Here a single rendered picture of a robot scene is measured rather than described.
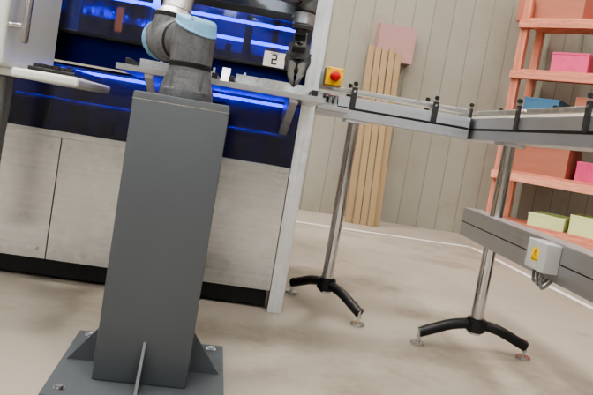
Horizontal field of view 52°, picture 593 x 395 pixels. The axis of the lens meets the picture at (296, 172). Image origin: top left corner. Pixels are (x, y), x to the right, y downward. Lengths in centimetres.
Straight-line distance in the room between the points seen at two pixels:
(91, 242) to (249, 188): 66
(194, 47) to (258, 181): 92
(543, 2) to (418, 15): 114
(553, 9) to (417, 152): 180
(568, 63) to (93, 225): 450
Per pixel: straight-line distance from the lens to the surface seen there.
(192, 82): 169
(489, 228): 248
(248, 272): 254
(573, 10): 611
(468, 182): 649
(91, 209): 257
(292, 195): 249
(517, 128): 234
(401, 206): 628
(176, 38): 173
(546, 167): 593
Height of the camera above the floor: 75
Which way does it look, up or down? 4 degrees down
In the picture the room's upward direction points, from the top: 9 degrees clockwise
